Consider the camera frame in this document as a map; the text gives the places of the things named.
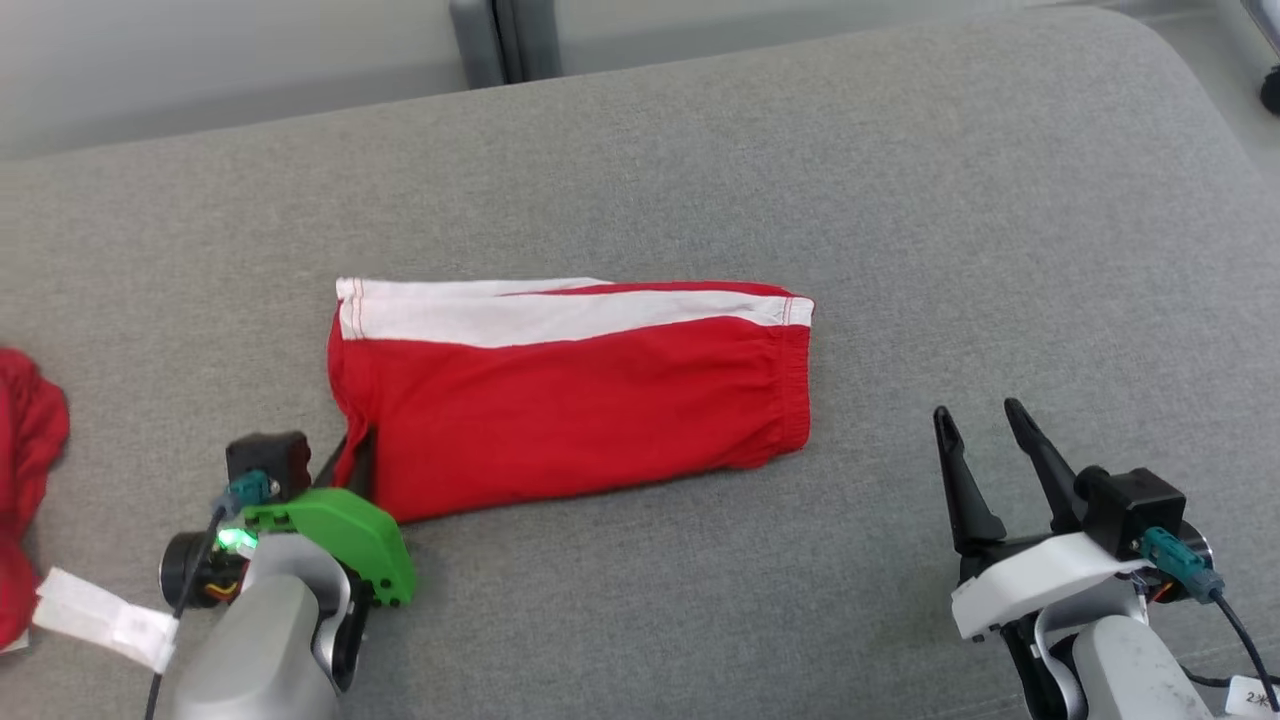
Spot white left cable label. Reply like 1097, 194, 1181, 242
33, 567, 182, 674

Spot grey fabric sofa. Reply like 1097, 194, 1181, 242
0, 5, 1280, 720

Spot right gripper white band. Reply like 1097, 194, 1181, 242
933, 397, 1215, 641

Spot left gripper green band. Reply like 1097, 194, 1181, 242
160, 428, 417, 608

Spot red shorts with white stripe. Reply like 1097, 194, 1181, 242
327, 277, 816, 524

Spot white cable label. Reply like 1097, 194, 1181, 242
33, 567, 182, 674
1225, 677, 1280, 720

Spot white right cable label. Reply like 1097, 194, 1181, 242
1225, 677, 1280, 720

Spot grey metal partition post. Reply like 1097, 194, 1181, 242
450, 0, 563, 89

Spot red basketball jersey white trim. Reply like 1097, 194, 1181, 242
0, 347, 71, 651

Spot left black cable teal plug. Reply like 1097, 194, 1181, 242
145, 472, 277, 720

